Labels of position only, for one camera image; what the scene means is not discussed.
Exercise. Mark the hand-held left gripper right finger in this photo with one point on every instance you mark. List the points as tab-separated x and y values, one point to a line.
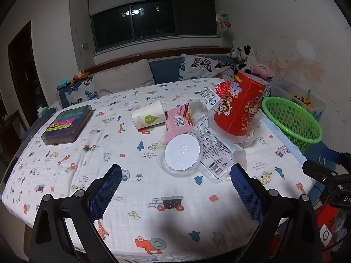
246	194

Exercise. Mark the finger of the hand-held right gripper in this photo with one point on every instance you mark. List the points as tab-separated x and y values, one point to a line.
318	171
336	156

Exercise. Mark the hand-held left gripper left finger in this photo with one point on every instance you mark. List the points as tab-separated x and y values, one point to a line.
107	194

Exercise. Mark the green plastic basket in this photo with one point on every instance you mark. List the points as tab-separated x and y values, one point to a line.
296	126

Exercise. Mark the red cartoon canister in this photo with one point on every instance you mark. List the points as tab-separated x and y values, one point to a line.
238	109

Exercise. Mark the red spiky ball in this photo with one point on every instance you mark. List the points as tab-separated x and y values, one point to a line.
223	89

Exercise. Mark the person's right hand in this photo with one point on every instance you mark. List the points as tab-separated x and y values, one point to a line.
342	227

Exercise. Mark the cartoon printed white blanket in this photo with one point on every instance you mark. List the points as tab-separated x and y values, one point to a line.
137	197

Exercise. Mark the red item with white label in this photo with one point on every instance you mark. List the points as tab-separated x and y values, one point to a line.
325	219

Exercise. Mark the clear printed plastic package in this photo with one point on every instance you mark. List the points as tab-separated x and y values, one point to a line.
216	156

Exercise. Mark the clear plastic tray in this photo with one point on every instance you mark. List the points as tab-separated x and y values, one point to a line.
246	141

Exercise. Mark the yellow toy truck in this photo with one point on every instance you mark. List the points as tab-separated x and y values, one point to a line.
303	100

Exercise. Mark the clear round lid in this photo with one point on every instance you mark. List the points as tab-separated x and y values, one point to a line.
182	152

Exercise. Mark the clear plastic storage box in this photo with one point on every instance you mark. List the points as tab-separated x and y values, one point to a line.
288	93

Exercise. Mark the colourful marker pen box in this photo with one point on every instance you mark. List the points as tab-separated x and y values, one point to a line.
67	123

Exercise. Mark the white paper cup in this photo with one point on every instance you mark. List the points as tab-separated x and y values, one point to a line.
148	115

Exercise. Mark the white barcode label packet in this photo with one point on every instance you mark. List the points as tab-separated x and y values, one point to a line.
209	96

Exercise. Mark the small butterfly print pillow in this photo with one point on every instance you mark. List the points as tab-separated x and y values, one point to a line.
85	90

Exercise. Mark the pink plush toy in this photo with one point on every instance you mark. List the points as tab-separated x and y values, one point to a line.
262	70

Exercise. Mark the teal toy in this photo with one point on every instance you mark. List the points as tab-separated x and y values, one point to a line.
65	83

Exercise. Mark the beige pillow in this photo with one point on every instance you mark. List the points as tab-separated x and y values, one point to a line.
123	76

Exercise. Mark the orange toy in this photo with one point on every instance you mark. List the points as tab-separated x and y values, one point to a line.
81	76

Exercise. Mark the black and white cow plush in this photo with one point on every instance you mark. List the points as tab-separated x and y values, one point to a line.
248	57

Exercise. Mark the large butterfly print pillow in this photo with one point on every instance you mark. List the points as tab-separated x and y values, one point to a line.
203	65

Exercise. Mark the wooden headboard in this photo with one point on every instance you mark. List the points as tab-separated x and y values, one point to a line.
131	60

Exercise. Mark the blue headboard cushion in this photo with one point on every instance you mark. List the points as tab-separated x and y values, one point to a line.
166	70

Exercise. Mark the grey plush toy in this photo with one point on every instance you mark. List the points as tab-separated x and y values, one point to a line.
233	52

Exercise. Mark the dark wooden door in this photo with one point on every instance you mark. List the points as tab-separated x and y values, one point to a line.
24	71

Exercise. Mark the colourful hanging wall decoration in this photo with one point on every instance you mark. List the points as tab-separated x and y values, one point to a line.
224	24

